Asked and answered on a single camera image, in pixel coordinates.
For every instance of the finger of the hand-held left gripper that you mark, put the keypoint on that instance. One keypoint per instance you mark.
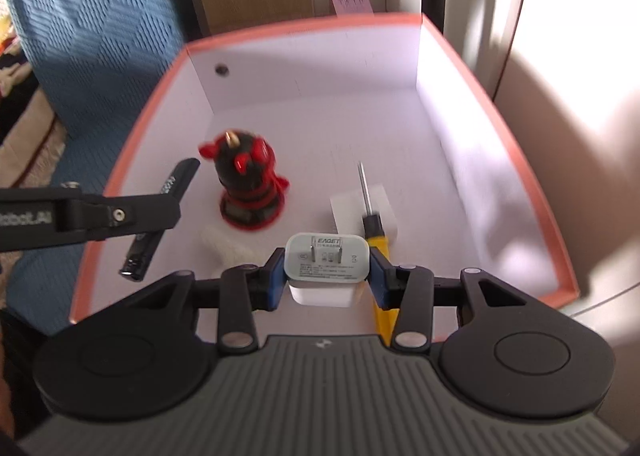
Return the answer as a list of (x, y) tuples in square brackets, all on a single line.
[(140, 213)]

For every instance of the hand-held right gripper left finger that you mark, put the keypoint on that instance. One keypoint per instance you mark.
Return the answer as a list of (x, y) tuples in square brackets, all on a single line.
[(276, 286)]

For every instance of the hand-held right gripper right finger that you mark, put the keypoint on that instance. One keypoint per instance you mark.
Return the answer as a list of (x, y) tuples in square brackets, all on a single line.
[(378, 283)]

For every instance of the yellow screwdriver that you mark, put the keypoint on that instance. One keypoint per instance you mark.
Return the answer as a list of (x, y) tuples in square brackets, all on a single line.
[(378, 242)]

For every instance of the white charger plug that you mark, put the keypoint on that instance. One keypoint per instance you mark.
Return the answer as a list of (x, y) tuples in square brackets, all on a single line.
[(325, 261)]

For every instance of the black pen-shaped device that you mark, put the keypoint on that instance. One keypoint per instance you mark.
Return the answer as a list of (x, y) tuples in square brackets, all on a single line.
[(182, 173)]

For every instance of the small white box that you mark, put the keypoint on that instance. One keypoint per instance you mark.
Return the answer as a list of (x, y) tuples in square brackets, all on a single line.
[(347, 211)]

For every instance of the red and black figurine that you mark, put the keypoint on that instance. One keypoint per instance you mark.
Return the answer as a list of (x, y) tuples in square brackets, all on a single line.
[(245, 176)]

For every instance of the orange-rimmed cardboard storage box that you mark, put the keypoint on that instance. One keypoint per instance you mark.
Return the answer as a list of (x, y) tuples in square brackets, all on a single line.
[(320, 111)]

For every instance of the beige patterned cloth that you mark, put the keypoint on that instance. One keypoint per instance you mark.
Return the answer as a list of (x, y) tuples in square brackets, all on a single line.
[(25, 136)]

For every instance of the blue knitted blanket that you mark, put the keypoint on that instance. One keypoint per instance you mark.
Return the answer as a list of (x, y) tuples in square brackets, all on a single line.
[(100, 26)]

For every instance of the brown cardboard box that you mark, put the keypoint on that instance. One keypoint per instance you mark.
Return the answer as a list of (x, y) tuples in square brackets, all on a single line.
[(270, 3)]

